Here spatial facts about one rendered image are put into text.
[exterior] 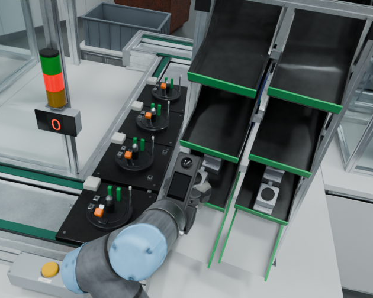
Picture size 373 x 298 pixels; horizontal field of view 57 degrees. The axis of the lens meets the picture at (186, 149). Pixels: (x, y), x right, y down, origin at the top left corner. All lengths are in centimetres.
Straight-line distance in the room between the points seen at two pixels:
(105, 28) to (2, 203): 190
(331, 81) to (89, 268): 54
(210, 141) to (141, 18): 252
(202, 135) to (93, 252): 34
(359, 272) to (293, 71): 150
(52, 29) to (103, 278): 63
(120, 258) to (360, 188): 125
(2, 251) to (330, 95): 94
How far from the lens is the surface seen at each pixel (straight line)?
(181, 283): 110
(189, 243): 99
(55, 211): 120
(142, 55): 208
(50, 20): 96
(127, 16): 323
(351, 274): 206
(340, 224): 175
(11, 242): 111
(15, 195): 129
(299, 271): 122
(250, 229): 99
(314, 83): 69
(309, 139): 80
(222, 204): 85
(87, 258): 59
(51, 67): 97
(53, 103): 103
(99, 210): 98
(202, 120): 78
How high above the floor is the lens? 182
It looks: 39 degrees down
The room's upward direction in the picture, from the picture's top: 8 degrees clockwise
